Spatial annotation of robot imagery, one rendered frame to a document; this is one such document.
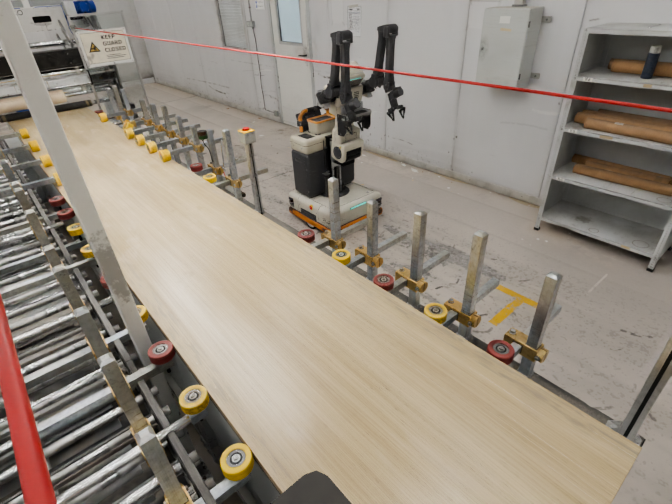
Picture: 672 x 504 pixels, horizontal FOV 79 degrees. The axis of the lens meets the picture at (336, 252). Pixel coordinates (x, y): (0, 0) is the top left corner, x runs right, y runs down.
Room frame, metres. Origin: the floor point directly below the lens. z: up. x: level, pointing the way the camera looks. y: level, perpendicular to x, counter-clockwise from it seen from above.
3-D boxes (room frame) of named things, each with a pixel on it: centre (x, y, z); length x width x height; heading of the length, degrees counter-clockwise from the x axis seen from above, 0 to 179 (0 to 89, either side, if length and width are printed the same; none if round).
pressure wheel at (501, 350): (0.89, -0.50, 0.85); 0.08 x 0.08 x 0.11
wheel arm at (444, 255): (1.40, -0.33, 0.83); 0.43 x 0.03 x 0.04; 129
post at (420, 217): (1.34, -0.32, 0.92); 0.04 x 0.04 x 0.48; 39
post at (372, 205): (1.53, -0.16, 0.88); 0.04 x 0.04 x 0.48; 39
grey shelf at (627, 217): (2.85, -2.19, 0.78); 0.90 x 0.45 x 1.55; 39
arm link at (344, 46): (2.97, -0.13, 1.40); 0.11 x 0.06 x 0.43; 128
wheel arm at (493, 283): (1.20, -0.49, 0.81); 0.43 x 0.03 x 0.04; 129
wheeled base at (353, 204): (3.47, -0.01, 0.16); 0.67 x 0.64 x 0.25; 38
